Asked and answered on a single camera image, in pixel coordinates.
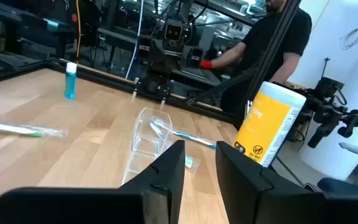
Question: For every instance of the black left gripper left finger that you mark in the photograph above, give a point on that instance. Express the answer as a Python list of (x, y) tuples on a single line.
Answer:
[(104, 205)]

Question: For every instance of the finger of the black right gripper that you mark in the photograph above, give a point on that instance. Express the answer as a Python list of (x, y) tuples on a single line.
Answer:
[(194, 57), (157, 51)]

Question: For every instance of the black chair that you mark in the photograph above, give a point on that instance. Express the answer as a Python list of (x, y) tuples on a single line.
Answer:
[(346, 185)]

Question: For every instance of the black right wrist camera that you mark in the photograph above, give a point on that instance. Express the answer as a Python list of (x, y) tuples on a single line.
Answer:
[(172, 31)]

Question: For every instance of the person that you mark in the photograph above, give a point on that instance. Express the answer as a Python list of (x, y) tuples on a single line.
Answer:
[(259, 37)]

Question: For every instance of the blue mouthwash bottle white cap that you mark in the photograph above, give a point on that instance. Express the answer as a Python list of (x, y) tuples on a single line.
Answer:
[(70, 84)]

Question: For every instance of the blue toothbrush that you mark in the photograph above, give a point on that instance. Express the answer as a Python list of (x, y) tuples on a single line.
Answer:
[(197, 140), (190, 162)]

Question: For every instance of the clear acrylic organizer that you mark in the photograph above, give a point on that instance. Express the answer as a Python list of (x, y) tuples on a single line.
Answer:
[(141, 137)]

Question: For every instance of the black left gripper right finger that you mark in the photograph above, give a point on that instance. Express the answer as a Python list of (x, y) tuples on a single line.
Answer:
[(259, 202)]

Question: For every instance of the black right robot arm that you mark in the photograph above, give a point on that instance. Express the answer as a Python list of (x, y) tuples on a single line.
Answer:
[(158, 77)]

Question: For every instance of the black laptop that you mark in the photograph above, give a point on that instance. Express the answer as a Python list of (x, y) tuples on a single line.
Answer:
[(197, 74)]

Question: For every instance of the green toothbrush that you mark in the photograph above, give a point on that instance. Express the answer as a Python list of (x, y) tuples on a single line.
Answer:
[(17, 129)]

